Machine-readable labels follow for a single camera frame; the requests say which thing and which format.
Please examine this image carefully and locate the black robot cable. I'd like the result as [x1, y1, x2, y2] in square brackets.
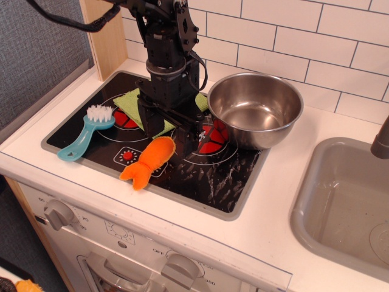
[26, 0, 122, 33]

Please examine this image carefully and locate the blue dish brush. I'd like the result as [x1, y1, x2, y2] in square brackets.
[57, 105, 115, 162]

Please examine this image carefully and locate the stainless steel bowl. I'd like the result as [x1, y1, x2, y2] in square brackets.
[207, 72, 304, 150]

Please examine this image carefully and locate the grey plastic sink basin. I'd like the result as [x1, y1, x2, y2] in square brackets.
[291, 137, 388, 282]

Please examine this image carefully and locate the left grey oven dial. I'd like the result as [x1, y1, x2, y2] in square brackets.
[44, 200, 75, 231]

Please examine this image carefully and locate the green folded cloth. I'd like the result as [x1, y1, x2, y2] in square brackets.
[114, 89, 208, 130]

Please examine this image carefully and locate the orange plush toy fish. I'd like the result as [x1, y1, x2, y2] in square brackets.
[119, 136, 176, 190]

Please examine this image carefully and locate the right grey oven dial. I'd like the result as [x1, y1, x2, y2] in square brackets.
[161, 254, 200, 290]

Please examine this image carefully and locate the black toy cooktop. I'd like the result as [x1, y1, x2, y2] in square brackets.
[41, 71, 269, 221]

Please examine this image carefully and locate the orange black object on floor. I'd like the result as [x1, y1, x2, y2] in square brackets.
[0, 277, 43, 292]

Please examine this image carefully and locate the grey oven door handle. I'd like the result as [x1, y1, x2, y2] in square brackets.
[84, 252, 165, 291]

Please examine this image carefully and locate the left red cooktop knob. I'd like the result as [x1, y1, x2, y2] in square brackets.
[122, 151, 133, 161]

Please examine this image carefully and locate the wooden side post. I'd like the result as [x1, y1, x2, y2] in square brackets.
[79, 0, 128, 81]

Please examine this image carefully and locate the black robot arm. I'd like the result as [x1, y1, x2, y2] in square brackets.
[103, 1, 208, 158]

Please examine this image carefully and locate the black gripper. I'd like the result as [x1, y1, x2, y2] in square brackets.
[136, 57, 207, 158]

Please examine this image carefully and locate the grey faucet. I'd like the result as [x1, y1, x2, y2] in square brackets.
[370, 116, 389, 159]

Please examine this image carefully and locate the grey oven dial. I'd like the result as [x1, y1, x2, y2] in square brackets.
[44, 200, 75, 231]
[161, 254, 200, 290]

